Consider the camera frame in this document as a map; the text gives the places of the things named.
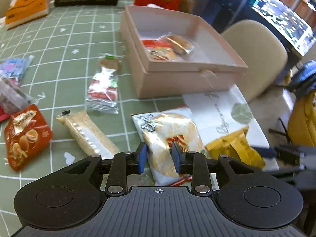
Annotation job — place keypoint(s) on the fish tank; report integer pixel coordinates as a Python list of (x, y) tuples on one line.
[(289, 24)]

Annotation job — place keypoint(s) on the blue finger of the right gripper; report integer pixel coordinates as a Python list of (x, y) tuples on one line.
[(265, 152)]

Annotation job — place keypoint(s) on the orange tissue box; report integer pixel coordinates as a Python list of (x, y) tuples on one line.
[(23, 11)]

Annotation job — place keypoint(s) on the red quail eggs packet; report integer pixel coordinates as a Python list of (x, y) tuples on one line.
[(26, 136)]

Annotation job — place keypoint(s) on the dark dried fruit packet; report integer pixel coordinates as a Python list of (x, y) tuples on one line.
[(13, 99)]

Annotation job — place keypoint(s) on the beige chair right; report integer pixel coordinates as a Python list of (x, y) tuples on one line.
[(262, 52)]

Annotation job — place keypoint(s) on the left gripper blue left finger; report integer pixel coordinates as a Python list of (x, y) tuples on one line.
[(122, 165)]

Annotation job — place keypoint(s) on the oat bar clear wrapper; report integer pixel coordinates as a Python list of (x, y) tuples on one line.
[(87, 135)]

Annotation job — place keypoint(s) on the pink cardboard box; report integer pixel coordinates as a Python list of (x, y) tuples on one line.
[(173, 53)]

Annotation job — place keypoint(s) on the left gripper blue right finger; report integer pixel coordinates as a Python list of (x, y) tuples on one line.
[(194, 164)]

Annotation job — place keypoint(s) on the hawthorn stick snack packet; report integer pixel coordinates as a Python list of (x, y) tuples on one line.
[(102, 93)]

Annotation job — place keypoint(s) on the blue pink candy packet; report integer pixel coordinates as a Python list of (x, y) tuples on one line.
[(14, 68)]

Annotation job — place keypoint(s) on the gold foil snack packet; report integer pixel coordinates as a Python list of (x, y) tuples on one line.
[(236, 146)]

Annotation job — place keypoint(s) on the rice cracker snack bag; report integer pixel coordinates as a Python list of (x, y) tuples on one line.
[(159, 130)]

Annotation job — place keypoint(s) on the green grid tablecloth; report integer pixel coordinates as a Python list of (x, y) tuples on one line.
[(66, 46)]

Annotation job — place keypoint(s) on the yellow black jacket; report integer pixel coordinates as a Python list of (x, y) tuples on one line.
[(301, 124)]

